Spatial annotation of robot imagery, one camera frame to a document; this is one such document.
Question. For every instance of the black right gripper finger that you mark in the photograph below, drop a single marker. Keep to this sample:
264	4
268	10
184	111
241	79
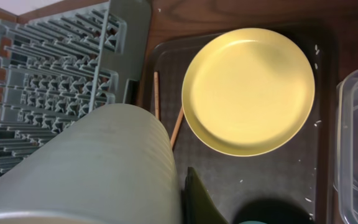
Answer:
198	205

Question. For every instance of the light blue bowl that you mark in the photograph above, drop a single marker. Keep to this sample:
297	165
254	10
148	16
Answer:
252	222

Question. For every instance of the pale green plastic cup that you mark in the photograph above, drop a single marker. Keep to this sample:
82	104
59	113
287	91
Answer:
115	165

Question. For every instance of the clear plastic waste bin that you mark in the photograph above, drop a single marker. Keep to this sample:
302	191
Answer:
346	170

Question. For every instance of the grey plastic dishwasher rack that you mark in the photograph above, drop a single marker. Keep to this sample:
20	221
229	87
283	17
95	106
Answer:
54	70

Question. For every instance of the wooden chopstick right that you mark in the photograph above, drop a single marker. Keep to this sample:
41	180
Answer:
176	128

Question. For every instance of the wooden chopstick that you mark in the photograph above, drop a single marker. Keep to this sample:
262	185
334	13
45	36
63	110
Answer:
176	128
156	95

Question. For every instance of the dark brown serving tray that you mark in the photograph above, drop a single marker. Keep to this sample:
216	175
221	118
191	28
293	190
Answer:
290	184

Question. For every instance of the yellow round plate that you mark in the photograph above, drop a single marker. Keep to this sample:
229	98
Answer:
248	92

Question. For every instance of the wooden chopstick left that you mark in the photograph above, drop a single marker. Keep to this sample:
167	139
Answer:
156	95

